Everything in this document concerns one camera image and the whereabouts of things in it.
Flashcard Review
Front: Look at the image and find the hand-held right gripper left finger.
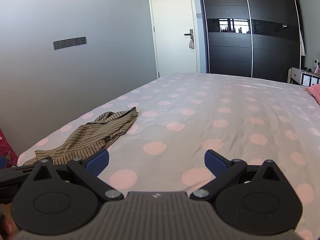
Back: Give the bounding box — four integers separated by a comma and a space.
32, 149, 124, 201

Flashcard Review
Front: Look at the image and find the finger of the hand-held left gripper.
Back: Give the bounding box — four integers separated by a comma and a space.
0, 166, 35, 200

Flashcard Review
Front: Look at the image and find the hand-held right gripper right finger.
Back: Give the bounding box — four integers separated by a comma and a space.
190, 149, 284, 201

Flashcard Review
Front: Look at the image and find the tan striped shirt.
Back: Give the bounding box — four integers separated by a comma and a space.
22, 107, 139, 167

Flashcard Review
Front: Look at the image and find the person's left hand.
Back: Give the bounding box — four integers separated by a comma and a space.
0, 214, 15, 237

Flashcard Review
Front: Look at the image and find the red printed cloth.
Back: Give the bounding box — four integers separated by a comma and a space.
0, 127, 18, 167

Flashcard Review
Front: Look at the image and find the bed with pink dotted sheet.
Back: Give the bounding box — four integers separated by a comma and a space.
17, 72, 320, 240

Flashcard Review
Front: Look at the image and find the dark sliding door wardrobe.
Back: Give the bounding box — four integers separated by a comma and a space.
197, 0, 305, 83

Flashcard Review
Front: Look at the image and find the white bedside cabinet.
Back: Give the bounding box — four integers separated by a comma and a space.
287, 67, 320, 87

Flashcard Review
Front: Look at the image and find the pink blanket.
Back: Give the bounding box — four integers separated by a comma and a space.
307, 84, 320, 105

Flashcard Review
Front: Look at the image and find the white door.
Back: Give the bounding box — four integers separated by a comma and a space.
149, 0, 200, 78

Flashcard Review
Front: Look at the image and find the grey wall switch panel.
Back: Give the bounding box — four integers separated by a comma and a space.
53, 37, 87, 50

